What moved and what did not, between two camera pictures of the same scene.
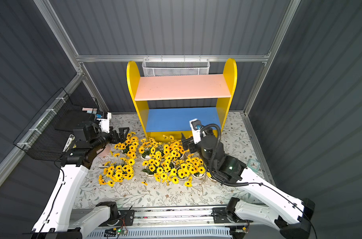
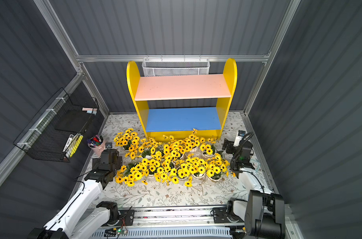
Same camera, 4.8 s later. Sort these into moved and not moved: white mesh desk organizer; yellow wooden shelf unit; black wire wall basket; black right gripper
Moved: black right gripper
Not moved: black wire wall basket; yellow wooden shelf unit; white mesh desk organizer
